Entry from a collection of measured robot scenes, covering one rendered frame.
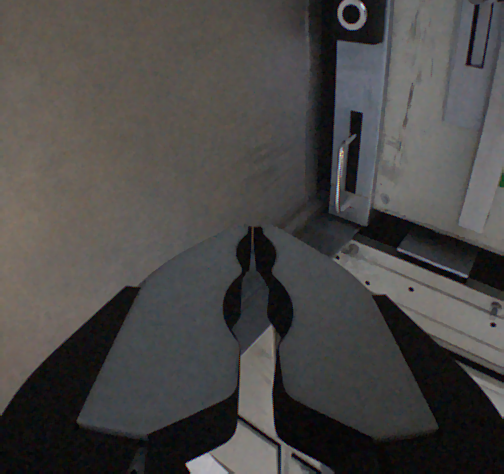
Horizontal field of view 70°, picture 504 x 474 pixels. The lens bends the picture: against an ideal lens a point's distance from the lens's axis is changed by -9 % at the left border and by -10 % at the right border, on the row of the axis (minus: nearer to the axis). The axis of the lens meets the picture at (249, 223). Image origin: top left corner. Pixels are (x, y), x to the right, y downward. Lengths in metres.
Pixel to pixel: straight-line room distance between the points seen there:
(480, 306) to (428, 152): 0.19
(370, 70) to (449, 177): 0.15
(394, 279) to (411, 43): 0.29
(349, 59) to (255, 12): 0.14
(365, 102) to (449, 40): 0.11
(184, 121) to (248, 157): 0.10
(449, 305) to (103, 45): 0.46
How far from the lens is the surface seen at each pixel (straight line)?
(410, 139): 0.48
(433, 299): 0.53
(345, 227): 0.55
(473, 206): 0.45
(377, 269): 0.54
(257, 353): 0.85
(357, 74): 0.47
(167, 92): 0.31
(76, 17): 0.27
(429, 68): 0.45
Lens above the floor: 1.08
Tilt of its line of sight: 32 degrees down
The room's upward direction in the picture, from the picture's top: 114 degrees clockwise
